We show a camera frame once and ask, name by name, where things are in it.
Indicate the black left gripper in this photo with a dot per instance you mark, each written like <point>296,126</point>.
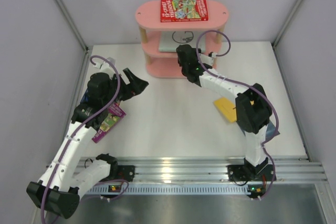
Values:
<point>136,85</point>

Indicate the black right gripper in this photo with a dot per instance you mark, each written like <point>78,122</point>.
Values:
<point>181,65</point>

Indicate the pale green hardcover book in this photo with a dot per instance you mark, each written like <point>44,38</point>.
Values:
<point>170,40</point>

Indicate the red treehouse book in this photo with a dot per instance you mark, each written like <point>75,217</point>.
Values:
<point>172,11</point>

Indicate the yellow Little Prince book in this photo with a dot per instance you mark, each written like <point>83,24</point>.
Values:
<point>226,108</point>

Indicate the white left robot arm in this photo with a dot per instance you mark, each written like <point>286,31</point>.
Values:
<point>59,190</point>

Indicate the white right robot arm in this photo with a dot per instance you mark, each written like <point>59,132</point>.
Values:
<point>252,111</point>

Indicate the pink three-tier shelf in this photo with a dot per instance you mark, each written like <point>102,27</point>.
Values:
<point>166,24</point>

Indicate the purple treehouse book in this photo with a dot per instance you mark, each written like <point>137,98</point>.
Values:
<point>109,118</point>

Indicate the dark blue book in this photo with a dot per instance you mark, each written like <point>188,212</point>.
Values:
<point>271,131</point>

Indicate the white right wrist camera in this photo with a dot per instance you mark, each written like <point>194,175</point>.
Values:
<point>208,59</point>

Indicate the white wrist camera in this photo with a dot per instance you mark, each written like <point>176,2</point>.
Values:
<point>103,64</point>
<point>208,59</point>

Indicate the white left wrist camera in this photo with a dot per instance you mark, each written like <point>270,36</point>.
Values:
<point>103,64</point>

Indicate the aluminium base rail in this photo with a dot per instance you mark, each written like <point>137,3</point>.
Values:
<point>178,141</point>

